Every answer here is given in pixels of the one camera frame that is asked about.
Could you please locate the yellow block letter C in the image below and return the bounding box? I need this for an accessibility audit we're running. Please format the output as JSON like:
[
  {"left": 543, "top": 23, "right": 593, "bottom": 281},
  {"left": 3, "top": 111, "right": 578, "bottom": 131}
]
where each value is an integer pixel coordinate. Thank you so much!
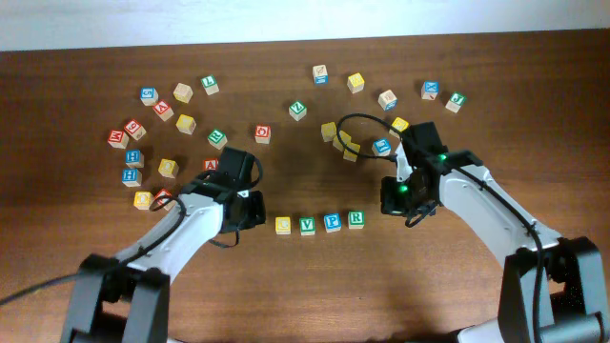
[{"left": 274, "top": 216, "right": 292, "bottom": 235}]

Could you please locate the green block letter V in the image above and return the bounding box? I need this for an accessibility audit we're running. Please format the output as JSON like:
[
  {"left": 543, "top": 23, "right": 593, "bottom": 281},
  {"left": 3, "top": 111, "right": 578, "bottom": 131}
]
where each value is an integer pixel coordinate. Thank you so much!
[{"left": 299, "top": 217, "right": 315, "bottom": 236}]

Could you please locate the green block letter r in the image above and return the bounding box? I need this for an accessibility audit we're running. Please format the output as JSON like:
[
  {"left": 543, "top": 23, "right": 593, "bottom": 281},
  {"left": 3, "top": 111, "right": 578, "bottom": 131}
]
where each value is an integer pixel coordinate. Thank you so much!
[
  {"left": 348, "top": 211, "right": 365, "bottom": 230},
  {"left": 207, "top": 129, "right": 228, "bottom": 150}
]

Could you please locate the blue block letter P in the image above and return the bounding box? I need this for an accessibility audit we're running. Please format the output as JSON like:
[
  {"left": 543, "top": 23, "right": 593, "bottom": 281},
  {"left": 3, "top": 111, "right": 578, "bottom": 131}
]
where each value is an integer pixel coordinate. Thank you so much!
[{"left": 323, "top": 213, "right": 342, "bottom": 232}]

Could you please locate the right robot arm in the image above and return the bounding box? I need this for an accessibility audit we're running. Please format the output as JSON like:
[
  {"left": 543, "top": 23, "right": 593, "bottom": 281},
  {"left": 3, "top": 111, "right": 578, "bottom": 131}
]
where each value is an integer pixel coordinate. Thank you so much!
[{"left": 380, "top": 122, "right": 609, "bottom": 343}]

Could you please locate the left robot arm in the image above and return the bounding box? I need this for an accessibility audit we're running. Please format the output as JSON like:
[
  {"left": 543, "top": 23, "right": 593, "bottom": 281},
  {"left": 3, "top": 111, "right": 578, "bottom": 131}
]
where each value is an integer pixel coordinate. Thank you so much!
[{"left": 61, "top": 148, "right": 266, "bottom": 343}]

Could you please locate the red block letter A lower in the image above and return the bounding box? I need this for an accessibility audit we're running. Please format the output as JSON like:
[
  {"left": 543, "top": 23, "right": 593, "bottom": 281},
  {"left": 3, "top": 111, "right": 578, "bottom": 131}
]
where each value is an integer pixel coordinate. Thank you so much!
[{"left": 203, "top": 158, "right": 219, "bottom": 172}]

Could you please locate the red block letter a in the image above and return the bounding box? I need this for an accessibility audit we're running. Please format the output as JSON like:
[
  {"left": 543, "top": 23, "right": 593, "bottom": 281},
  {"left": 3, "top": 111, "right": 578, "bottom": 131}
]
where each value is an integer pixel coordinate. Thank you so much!
[
  {"left": 203, "top": 158, "right": 219, "bottom": 172},
  {"left": 152, "top": 100, "right": 174, "bottom": 122}
]

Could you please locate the blue block letter E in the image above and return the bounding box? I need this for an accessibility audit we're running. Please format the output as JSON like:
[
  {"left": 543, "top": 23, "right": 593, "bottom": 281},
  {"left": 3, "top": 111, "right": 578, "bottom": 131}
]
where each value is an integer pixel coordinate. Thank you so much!
[{"left": 372, "top": 138, "right": 392, "bottom": 157}]

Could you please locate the yellow block cluster lower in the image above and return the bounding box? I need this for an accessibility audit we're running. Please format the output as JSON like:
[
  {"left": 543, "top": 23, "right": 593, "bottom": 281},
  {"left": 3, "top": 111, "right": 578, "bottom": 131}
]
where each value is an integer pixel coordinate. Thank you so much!
[{"left": 343, "top": 142, "right": 360, "bottom": 162}]

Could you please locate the yellow block cluster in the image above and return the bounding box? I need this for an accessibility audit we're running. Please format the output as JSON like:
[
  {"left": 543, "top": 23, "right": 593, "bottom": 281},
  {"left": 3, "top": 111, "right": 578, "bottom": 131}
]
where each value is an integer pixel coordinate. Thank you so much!
[
  {"left": 343, "top": 142, "right": 360, "bottom": 162},
  {"left": 320, "top": 122, "right": 337, "bottom": 142},
  {"left": 333, "top": 131, "right": 352, "bottom": 152}
]

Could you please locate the red block letter I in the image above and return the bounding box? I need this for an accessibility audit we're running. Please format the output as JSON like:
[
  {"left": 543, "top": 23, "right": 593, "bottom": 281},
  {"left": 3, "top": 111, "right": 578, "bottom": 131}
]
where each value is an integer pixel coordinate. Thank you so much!
[{"left": 153, "top": 189, "right": 175, "bottom": 211}]

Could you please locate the red block letter O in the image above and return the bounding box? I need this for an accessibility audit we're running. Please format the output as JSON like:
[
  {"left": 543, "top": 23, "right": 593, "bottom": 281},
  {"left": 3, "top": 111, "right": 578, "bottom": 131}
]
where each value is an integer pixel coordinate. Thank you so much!
[{"left": 254, "top": 125, "right": 271, "bottom": 144}]

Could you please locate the yellow block letter T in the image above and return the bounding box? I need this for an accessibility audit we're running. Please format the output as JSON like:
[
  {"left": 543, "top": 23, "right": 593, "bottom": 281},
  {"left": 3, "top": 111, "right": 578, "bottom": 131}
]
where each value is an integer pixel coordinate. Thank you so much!
[{"left": 157, "top": 158, "right": 179, "bottom": 179}]

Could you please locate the yellow block cluster middle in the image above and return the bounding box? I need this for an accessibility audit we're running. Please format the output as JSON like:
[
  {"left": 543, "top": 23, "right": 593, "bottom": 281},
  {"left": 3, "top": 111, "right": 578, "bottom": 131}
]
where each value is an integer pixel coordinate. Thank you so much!
[{"left": 333, "top": 131, "right": 352, "bottom": 152}]

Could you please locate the wood block blue D side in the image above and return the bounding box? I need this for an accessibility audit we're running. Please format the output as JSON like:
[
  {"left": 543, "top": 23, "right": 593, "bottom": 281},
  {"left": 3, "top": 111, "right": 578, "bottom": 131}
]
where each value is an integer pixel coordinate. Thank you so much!
[{"left": 377, "top": 90, "right": 397, "bottom": 111}]

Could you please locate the green block letter J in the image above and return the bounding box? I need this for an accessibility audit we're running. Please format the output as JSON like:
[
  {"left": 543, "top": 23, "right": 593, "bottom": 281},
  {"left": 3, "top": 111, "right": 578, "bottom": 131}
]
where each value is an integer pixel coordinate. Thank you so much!
[{"left": 445, "top": 92, "right": 467, "bottom": 113}]

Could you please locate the yellow block letter D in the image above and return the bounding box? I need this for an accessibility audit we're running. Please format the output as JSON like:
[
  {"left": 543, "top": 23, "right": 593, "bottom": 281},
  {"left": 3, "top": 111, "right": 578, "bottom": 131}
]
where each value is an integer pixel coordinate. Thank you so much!
[{"left": 132, "top": 192, "right": 154, "bottom": 211}]

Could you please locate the blue block letter X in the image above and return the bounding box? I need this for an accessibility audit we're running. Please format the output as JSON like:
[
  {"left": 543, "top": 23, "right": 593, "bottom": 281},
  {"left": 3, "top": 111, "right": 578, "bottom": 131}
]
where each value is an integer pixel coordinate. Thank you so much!
[{"left": 420, "top": 81, "right": 439, "bottom": 100}]

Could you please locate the yellow block upper left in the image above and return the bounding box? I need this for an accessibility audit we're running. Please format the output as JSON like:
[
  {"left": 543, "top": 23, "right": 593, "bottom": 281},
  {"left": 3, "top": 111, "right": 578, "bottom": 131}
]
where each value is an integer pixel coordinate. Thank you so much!
[{"left": 175, "top": 114, "right": 196, "bottom": 135}]

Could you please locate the yellow block cluster left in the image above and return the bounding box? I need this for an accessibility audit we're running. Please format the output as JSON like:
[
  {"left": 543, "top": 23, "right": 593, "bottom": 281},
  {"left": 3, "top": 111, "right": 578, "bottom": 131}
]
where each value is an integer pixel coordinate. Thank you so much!
[{"left": 320, "top": 122, "right": 337, "bottom": 142}]

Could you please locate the green block letter Z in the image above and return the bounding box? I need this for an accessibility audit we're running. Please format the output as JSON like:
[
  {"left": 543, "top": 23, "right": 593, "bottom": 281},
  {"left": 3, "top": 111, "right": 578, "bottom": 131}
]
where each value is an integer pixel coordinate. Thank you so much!
[{"left": 289, "top": 101, "right": 307, "bottom": 121}]

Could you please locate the blue block letter H lower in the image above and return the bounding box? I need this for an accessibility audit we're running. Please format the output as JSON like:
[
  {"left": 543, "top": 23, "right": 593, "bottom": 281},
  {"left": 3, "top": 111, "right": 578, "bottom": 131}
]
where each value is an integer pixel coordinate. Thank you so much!
[{"left": 121, "top": 169, "right": 142, "bottom": 187}]

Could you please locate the blue block letter h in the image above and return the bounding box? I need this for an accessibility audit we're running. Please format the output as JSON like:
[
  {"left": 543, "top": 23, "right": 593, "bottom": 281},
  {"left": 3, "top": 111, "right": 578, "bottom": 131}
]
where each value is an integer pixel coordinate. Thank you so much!
[
  {"left": 125, "top": 150, "right": 145, "bottom": 169},
  {"left": 121, "top": 169, "right": 142, "bottom": 187}
]

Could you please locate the blue block letter H upper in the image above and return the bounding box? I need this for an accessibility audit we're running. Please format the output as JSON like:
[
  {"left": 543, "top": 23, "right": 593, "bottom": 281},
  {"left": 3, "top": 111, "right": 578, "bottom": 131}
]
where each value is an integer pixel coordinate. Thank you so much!
[{"left": 125, "top": 150, "right": 145, "bottom": 169}]

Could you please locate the yellow block top right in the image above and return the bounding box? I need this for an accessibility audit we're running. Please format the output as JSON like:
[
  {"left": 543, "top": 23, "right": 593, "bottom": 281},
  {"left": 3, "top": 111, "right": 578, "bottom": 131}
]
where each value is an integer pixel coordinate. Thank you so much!
[{"left": 347, "top": 72, "right": 365, "bottom": 93}]

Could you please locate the red block letter A upper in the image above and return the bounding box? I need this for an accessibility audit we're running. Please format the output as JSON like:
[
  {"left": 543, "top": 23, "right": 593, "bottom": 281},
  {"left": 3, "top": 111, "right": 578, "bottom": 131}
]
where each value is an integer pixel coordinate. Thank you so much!
[{"left": 152, "top": 100, "right": 174, "bottom": 122}]

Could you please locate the plain wood yellow-side block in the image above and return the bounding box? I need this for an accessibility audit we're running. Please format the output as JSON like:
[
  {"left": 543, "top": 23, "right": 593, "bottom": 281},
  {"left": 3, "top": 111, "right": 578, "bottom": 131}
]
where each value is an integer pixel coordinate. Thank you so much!
[{"left": 173, "top": 83, "right": 193, "bottom": 104}]

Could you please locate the green block letter L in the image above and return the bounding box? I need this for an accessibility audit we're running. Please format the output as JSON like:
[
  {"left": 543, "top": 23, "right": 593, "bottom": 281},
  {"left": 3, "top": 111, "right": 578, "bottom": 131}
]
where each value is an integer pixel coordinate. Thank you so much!
[{"left": 201, "top": 74, "right": 219, "bottom": 95}]

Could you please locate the red block digit 6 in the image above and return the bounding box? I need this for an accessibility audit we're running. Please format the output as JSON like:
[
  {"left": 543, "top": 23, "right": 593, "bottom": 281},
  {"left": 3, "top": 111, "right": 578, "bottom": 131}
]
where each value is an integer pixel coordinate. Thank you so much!
[{"left": 124, "top": 119, "right": 147, "bottom": 140}]

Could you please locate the red block letter M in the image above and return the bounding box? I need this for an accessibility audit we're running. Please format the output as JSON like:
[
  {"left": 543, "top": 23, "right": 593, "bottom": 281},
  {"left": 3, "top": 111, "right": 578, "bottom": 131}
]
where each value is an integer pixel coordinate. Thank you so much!
[{"left": 107, "top": 130, "right": 129, "bottom": 149}]

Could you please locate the blue block digit 5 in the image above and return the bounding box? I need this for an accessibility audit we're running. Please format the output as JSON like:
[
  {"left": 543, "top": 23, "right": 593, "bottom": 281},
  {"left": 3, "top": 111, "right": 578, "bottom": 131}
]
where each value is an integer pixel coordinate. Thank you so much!
[{"left": 140, "top": 87, "right": 159, "bottom": 107}]

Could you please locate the wood block blue side top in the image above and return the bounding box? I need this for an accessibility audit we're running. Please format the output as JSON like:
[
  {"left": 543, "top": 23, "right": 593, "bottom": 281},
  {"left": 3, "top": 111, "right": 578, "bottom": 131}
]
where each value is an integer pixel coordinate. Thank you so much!
[{"left": 313, "top": 65, "right": 328, "bottom": 85}]

